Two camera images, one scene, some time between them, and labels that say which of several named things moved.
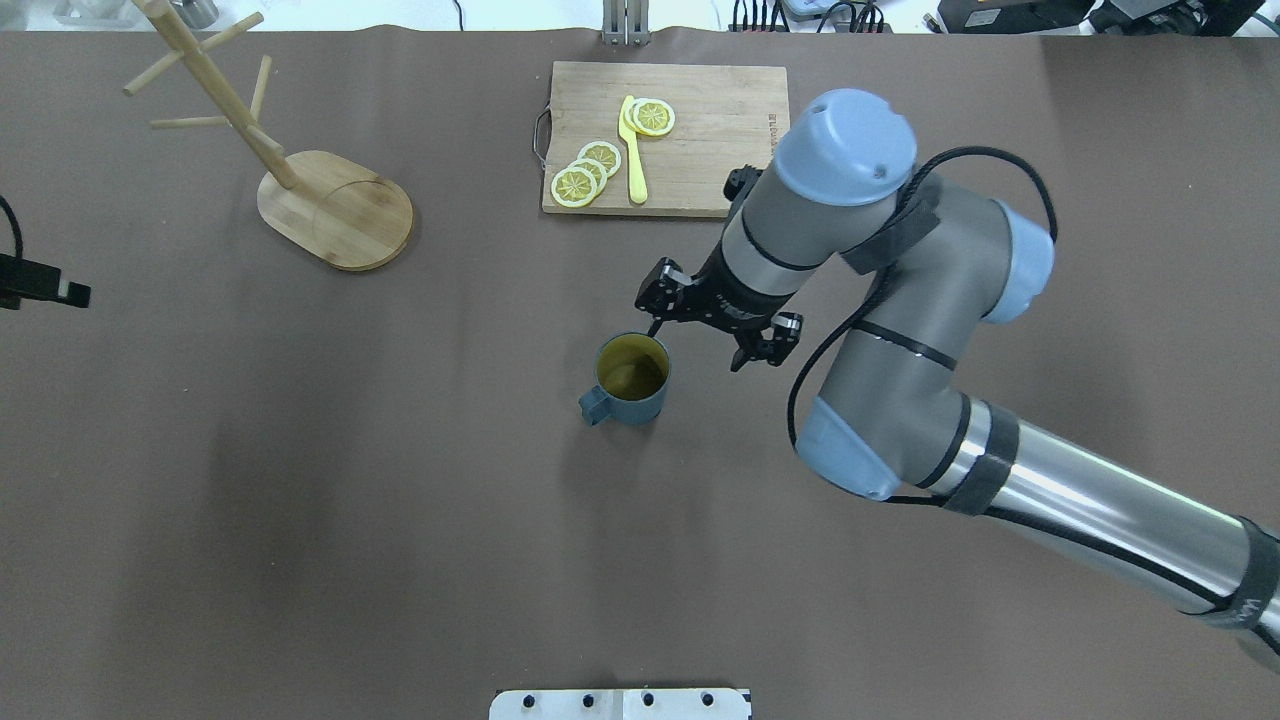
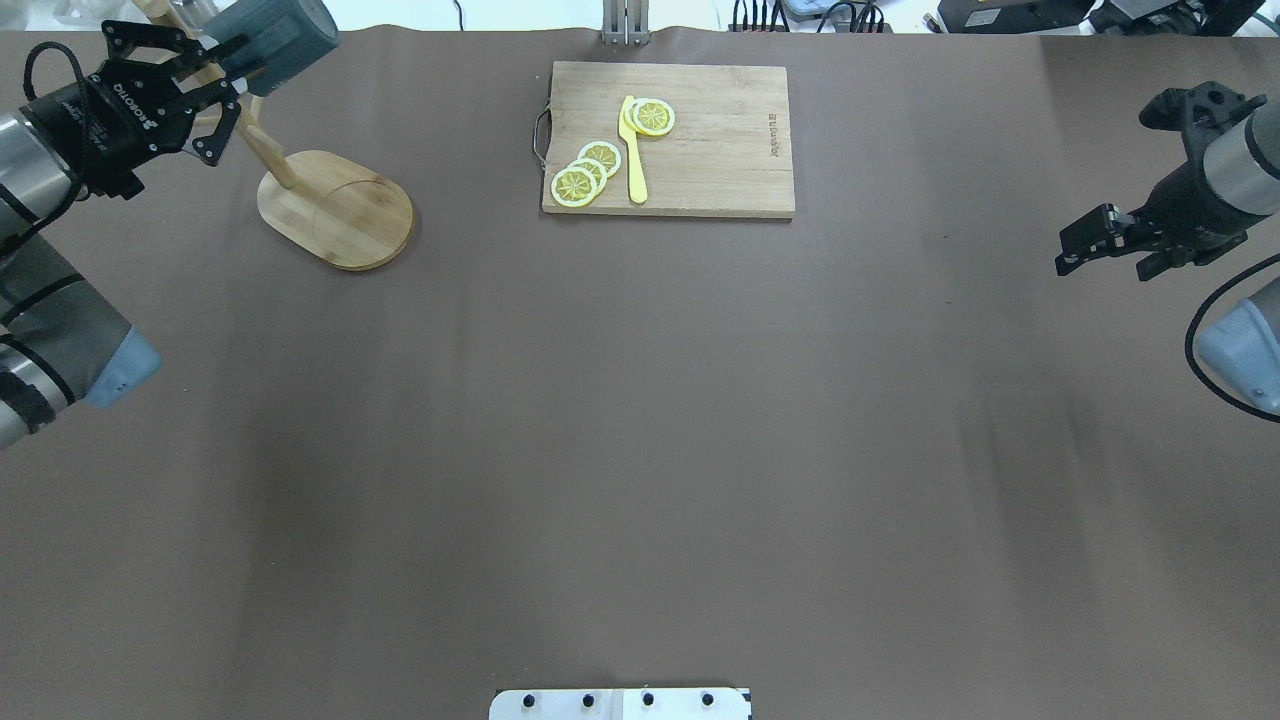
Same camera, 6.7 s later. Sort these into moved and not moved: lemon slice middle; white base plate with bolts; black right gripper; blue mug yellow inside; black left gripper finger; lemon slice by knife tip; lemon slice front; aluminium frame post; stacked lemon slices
Moved: blue mug yellow inside; black left gripper finger; black right gripper
Not moved: lemon slice by knife tip; stacked lemon slices; lemon slice front; lemon slice middle; white base plate with bolts; aluminium frame post
